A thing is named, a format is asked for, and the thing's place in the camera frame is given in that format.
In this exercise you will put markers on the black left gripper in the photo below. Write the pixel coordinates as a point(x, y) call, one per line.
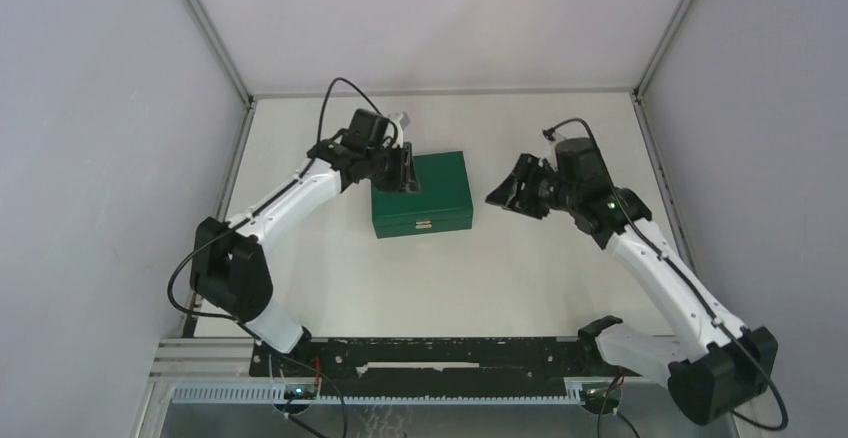
point(404, 179)

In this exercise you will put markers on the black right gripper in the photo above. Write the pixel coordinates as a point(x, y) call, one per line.
point(528, 168)

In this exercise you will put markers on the green jewelry box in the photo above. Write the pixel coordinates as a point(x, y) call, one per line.
point(443, 204)

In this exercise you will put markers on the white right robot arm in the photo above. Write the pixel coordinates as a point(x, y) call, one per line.
point(716, 363)

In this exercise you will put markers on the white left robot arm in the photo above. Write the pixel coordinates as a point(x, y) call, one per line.
point(229, 263)

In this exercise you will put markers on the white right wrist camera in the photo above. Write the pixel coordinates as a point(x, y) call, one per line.
point(552, 139)

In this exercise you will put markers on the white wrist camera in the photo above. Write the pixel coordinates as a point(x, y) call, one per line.
point(398, 123)
point(552, 139)

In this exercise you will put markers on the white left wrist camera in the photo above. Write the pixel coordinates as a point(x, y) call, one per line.
point(398, 123)

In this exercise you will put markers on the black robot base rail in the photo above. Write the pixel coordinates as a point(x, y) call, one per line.
point(483, 366)

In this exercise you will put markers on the white slotted cable duct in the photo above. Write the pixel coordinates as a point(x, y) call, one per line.
point(563, 392)

